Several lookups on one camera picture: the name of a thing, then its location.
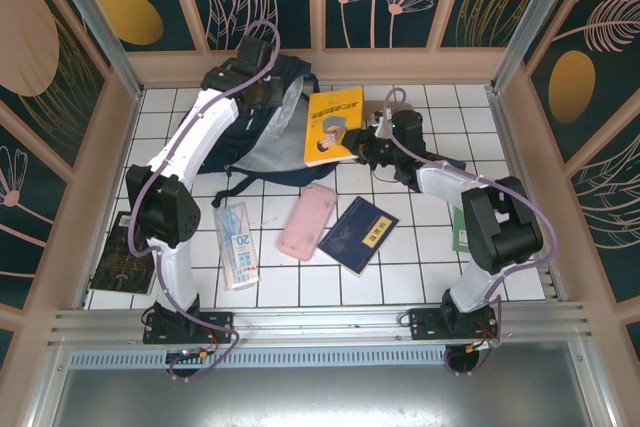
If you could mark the slotted metal vent strip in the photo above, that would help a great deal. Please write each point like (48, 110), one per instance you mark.
(320, 359)

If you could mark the clear plastic pen pack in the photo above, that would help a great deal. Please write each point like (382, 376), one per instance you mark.
(236, 247)

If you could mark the yellow cartoon cover book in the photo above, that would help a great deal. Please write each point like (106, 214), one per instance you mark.
(330, 122)

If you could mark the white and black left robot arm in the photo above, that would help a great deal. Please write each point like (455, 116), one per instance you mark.
(172, 217)

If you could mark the black cover book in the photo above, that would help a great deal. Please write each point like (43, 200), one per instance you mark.
(122, 257)

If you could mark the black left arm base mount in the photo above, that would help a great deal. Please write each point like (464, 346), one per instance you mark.
(215, 324)

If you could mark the pink pencil case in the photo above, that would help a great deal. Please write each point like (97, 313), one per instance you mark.
(306, 222)

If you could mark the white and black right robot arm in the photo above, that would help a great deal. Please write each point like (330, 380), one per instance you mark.
(500, 227)

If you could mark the aluminium side rail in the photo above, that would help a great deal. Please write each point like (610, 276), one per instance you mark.
(505, 147)

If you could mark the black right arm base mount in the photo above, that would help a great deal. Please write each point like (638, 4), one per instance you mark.
(430, 324)

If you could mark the navy notebook with yellow label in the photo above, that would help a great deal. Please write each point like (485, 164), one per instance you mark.
(350, 237)

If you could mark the aluminium frame post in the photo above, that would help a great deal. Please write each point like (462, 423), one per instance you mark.
(95, 22)
(532, 22)

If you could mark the navy blue backpack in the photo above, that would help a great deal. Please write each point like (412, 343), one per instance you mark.
(260, 157)

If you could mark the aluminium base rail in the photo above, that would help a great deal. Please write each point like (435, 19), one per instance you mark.
(320, 322)

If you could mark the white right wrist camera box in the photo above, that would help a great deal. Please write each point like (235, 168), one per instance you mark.
(385, 127)

